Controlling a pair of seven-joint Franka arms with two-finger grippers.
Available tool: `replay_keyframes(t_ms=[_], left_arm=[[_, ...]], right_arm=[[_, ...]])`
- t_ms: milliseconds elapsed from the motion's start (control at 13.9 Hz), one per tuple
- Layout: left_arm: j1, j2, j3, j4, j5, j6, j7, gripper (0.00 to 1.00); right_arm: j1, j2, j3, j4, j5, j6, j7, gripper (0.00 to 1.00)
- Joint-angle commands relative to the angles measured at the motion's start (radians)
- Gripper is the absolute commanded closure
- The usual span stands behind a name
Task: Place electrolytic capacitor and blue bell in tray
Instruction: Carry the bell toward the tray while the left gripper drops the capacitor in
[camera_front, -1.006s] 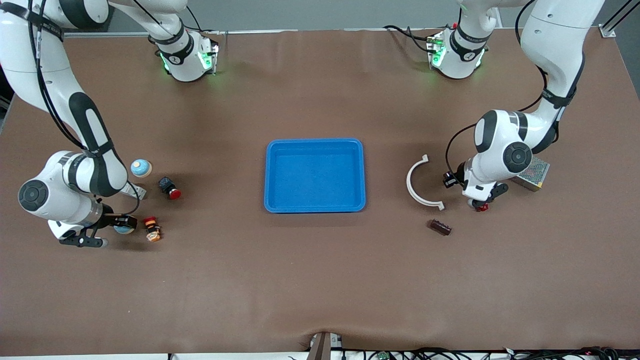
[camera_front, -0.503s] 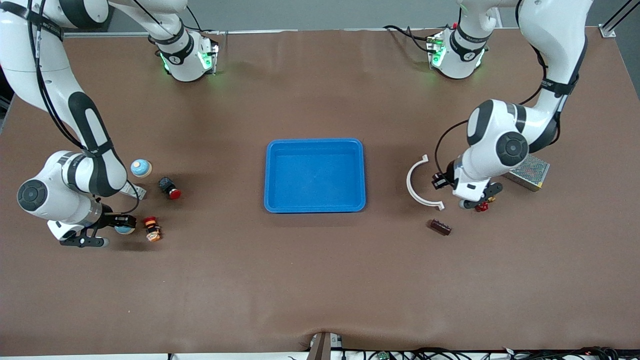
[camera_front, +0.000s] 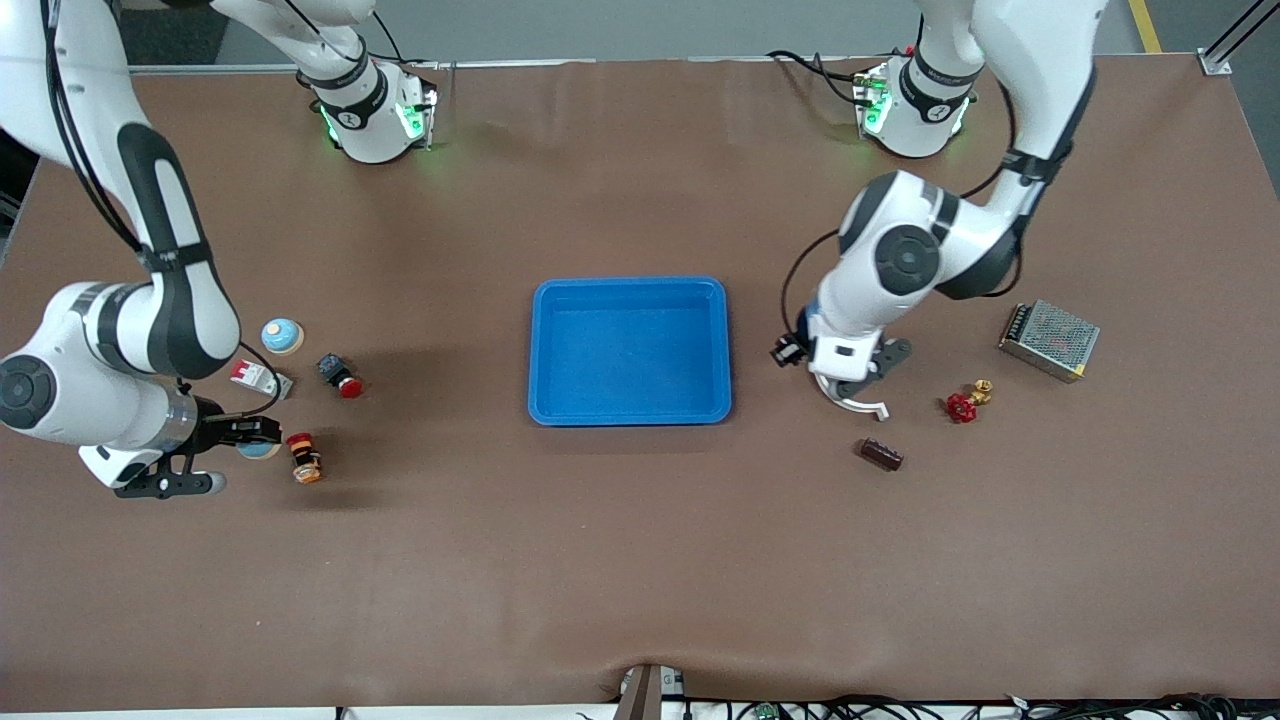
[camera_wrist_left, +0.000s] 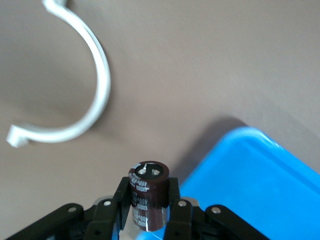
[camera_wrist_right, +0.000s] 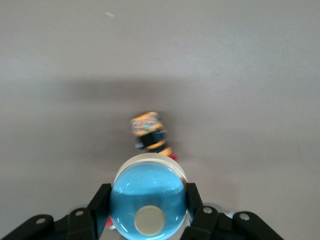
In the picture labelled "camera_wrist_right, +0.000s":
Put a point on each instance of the blue dome bell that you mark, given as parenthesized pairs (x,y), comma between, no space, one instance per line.
(150,190)

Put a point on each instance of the red yellow black button switch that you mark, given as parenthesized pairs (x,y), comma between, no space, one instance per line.
(150,130)

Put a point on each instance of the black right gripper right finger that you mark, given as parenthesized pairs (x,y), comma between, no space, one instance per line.
(212,225)

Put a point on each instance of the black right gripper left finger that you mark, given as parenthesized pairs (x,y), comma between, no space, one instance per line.
(80,222)

